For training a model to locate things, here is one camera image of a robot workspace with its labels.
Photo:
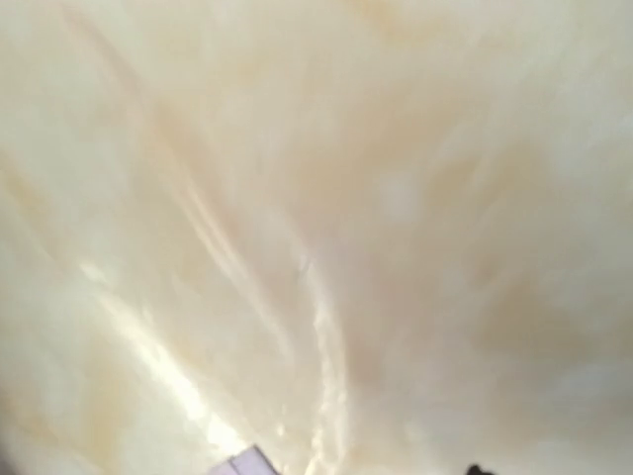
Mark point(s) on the lavender folding umbrella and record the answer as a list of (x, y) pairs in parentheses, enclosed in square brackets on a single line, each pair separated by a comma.
[(250, 461)]

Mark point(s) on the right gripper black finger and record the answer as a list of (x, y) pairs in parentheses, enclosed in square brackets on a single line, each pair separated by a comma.
[(476, 470)]

